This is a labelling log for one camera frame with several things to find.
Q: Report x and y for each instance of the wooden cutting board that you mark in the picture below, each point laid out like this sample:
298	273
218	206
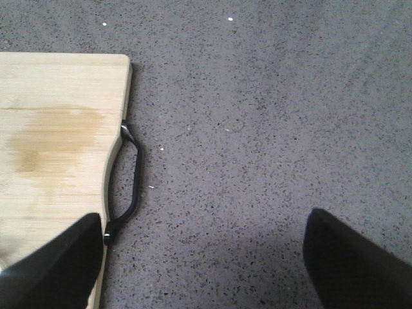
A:
60	134

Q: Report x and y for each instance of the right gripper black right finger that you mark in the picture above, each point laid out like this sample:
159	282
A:
348	270

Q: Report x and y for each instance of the black cutting board handle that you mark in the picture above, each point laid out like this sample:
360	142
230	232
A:
115	225

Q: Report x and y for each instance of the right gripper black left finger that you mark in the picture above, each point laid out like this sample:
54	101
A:
61	274

